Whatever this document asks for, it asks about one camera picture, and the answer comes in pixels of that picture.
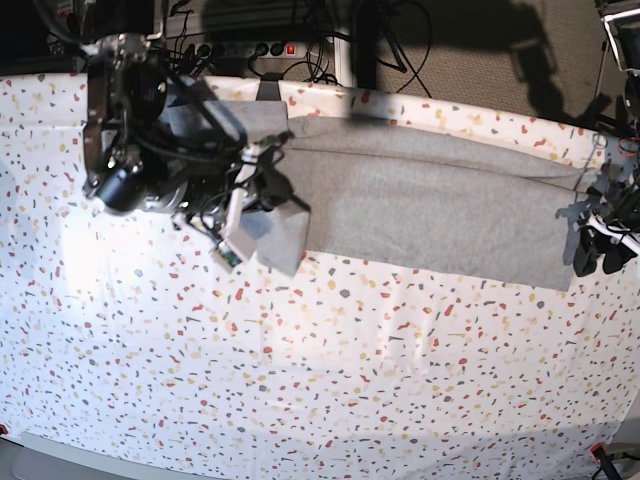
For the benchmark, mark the black camera pole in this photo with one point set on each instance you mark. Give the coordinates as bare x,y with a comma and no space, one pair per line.
364,23

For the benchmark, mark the red clamp right corner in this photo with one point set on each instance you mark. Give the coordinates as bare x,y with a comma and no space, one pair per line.
598,452

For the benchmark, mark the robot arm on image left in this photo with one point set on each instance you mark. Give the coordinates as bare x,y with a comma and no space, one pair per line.
160,142

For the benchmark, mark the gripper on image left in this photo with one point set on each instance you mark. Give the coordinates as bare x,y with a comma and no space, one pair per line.
250,195

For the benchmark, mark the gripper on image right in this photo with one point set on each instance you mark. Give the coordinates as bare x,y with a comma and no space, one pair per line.
616,207

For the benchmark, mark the black table clamp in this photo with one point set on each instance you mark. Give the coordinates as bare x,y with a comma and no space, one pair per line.
268,89

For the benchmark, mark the wrist camera board image left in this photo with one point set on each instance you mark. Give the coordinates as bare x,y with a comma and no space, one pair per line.
233,249

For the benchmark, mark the grey T-shirt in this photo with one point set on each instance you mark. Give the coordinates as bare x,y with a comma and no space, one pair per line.
373,191

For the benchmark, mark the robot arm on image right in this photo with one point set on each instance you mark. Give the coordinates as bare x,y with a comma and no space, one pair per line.
620,20

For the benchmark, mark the white power strip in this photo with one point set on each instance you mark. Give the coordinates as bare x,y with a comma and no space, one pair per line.
256,49

